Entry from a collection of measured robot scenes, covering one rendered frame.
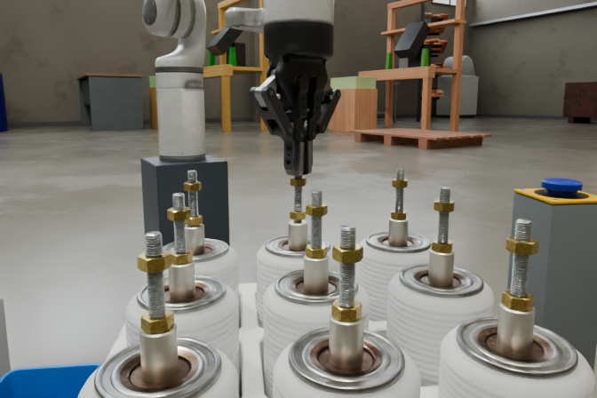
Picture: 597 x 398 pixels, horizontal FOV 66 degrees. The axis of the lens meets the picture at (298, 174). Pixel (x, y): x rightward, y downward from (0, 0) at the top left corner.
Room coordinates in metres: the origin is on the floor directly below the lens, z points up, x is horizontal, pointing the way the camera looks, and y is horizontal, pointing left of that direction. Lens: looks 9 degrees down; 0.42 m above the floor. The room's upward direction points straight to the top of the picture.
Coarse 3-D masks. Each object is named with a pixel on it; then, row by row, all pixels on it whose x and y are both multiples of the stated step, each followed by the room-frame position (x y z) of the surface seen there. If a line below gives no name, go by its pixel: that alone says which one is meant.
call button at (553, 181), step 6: (546, 180) 0.51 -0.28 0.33; (552, 180) 0.51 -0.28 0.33; (558, 180) 0.51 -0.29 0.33; (564, 180) 0.51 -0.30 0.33; (570, 180) 0.51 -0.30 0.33; (576, 180) 0.51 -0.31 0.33; (546, 186) 0.50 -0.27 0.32; (552, 186) 0.50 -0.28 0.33; (558, 186) 0.49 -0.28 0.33; (564, 186) 0.49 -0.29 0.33; (570, 186) 0.49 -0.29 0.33; (576, 186) 0.49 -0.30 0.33; (582, 186) 0.50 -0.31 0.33; (546, 192) 0.51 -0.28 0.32; (552, 192) 0.50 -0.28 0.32; (558, 192) 0.50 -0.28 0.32; (564, 192) 0.49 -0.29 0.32; (570, 192) 0.49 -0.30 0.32; (576, 192) 0.50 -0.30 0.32
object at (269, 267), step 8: (264, 248) 0.51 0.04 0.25; (256, 256) 0.51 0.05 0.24; (264, 256) 0.49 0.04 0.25; (272, 256) 0.48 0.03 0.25; (264, 264) 0.48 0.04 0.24; (272, 264) 0.48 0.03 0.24; (280, 264) 0.47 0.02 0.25; (288, 264) 0.47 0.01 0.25; (296, 264) 0.47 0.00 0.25; (336, 264) 0.49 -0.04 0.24; (264, 272) 0.48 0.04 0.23; (272, 272) 0.47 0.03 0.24; (280, 272) 0.47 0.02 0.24; (288, 272) 0.47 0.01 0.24; (264, 280) 0.48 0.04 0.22; (272, 280) 0.48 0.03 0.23; (264, 288) 0.48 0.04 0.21
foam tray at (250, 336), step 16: (240, 288) 0.56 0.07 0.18; (256, 288) 0.56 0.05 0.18; (240, 304) 0.55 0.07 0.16; (256, 304) 0.55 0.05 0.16; (240, 320) 0.55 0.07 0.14; (256, 320) 0.48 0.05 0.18; (240, 336) 0.44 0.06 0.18; (256, 336) 0.44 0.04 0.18; (112, 352) 0.41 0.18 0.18; (240, 352) 0.43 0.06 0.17; (256, 352) 0.41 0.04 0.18; (240, 368) 0.43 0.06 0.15; (256, 368) 0.38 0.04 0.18; (240, 384) 0.43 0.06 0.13; (256, 384) 0.36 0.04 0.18
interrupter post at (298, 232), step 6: (306, 222) 0.51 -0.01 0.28; (294, 228) 0.50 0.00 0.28; (300, 228) 0.50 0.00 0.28; (306, 228) 0.51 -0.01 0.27; (294, 234) 0.50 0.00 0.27; (300, 234) 0.50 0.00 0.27; (306, 234) 0.51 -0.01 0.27; (294, 240) 0.50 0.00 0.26; (300, 240) 0.50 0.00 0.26; (306, 240) 0.51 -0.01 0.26; (294, 246) 0.50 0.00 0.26; (300, 246) 0.50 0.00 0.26
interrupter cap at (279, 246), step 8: (272, 240) 0.53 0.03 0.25; (280, 240) 0.53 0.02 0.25; (288, 240) 0.53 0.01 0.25; (272, 248) 0.50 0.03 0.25; (280, 248) 0.50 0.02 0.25; (288, 248) 0.51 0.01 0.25; (328, 248) 0.50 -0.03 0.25; (280, 256) 0.48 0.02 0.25; (288, 256) 0.48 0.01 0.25; (296, 256) 0.48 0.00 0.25
